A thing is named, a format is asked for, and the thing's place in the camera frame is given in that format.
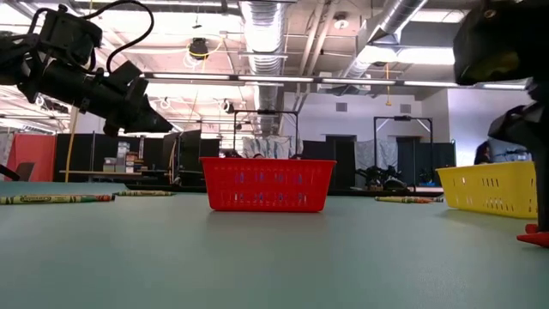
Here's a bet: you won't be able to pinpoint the long ceiling light bar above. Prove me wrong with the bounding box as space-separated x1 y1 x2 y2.
139 70 529 92

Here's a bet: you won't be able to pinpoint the green crayon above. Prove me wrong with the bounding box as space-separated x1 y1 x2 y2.
0 194 100 206

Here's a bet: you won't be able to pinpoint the teal table mat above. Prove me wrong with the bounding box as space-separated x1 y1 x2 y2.
0 180 549 309

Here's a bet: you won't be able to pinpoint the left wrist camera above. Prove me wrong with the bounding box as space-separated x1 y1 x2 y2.
39 4 105 68

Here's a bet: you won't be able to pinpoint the person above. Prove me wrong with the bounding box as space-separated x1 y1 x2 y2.
473 140 493 167

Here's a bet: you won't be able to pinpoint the patterned pale curtain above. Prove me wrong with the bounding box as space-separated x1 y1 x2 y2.
354 139 399 173
242 136 304 160

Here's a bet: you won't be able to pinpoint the wide silver ventilation duct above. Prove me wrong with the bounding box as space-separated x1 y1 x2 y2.
238 0 289 136

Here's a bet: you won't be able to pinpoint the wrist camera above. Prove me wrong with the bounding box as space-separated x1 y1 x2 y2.
39 4 105 68
452 0 549 87

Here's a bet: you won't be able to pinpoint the yellow hanging cable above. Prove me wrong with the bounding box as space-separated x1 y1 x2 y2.
63 105 82 184

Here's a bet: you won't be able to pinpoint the black computer monitor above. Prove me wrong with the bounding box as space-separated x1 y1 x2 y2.
161 129 202 186

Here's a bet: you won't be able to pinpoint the black aluminium table frame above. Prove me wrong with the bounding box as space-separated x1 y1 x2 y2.
125 183 445 198

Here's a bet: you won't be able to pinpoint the stacked storage boxes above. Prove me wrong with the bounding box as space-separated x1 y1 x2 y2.
102 140 149 175

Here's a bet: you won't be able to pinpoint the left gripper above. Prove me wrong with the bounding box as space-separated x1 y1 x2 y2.
16 58 174 138

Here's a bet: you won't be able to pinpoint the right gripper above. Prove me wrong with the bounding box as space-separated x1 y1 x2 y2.
487 78 549 233

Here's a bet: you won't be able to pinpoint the wooden workbench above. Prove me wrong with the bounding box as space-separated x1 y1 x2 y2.
58 169 145 178

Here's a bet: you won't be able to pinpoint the yellow plastic basket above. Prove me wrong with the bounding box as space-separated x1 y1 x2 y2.
435 161 540 220

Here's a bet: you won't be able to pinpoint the red partition wall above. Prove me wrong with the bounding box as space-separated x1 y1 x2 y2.
3 132 57 183

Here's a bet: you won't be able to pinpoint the red plastic basket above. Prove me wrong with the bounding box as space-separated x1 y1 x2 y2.
199 156 338 214

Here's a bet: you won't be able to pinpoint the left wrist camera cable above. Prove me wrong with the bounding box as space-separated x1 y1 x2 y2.
79 0 156 75

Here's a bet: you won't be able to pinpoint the short yellow hanging cord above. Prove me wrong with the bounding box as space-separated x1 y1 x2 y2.
384 62 394 107

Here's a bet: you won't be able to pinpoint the black arm base cable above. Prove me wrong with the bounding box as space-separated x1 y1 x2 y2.
0 165 21 182

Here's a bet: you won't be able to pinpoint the black gantry frame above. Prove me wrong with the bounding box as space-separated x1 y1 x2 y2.
232 109 300 161
372 114 435 188

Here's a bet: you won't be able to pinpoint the slim silver ventilation duct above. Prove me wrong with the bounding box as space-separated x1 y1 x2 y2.
342 0 430 87

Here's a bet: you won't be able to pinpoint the black partition panels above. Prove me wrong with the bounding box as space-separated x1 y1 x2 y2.
54 130 222 185

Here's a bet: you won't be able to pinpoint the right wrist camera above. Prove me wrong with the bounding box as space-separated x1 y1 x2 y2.
452 0 549 87

